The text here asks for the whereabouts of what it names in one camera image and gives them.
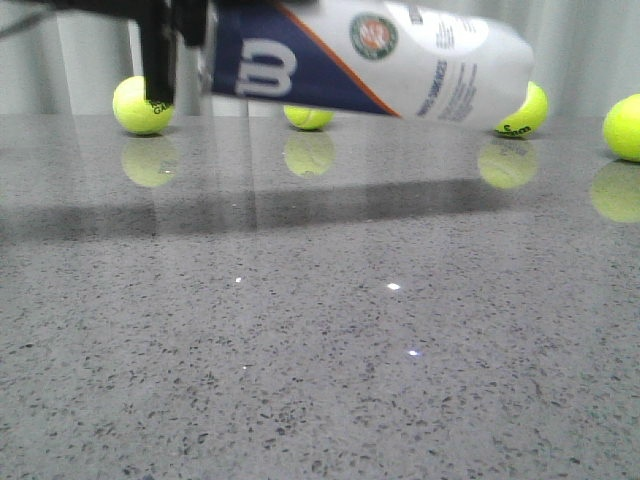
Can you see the tennis ball far right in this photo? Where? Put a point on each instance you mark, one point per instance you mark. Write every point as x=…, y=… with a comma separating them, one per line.
x=621, y=128

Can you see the tennis ball Roland Garros left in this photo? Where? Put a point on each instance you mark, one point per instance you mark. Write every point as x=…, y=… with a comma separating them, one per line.
x=135, y=113

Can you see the grey white curtain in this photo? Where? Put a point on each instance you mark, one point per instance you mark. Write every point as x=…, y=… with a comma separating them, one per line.
x=586, y=54

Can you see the white blue tennis ball can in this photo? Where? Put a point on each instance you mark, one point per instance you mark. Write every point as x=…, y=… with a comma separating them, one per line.
x=396, y=58

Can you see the tennis ball centre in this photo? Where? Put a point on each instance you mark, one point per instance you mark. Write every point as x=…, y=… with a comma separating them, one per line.
x=306, y=118

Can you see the tennis ball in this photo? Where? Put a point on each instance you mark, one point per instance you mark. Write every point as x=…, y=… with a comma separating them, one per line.
x=306, y=118
x=621, y=128

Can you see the tennis ball Wilson logo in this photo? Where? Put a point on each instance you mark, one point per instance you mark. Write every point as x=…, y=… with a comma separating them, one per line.
x=529, y=117

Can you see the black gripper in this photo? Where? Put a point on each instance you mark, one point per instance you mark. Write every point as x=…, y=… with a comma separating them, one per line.
x=157, y=22

